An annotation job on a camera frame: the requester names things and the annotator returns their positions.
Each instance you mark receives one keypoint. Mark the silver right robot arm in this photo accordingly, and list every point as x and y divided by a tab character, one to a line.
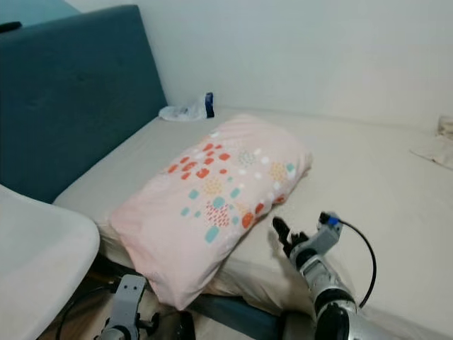
333	290

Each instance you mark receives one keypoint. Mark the pink patterned pillow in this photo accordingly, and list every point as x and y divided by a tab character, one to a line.
212	202

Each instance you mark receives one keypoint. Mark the teal bed base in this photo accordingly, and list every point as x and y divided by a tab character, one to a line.
237	315

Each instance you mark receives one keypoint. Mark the beige sheeted mattress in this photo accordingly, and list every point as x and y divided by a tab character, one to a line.
368	177

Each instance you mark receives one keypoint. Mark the dark blue small bottle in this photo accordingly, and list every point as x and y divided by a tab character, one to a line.
209	105

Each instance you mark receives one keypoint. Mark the clear crumpled plastic bag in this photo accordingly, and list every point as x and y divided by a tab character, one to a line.
180	112

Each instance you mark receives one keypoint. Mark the teal upholstered headboard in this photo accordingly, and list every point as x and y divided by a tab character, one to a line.
74	99

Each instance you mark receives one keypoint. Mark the small black object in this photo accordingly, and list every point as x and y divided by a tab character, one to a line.
10	27

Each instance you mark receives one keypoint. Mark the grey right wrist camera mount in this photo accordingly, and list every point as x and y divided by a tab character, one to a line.
324	237

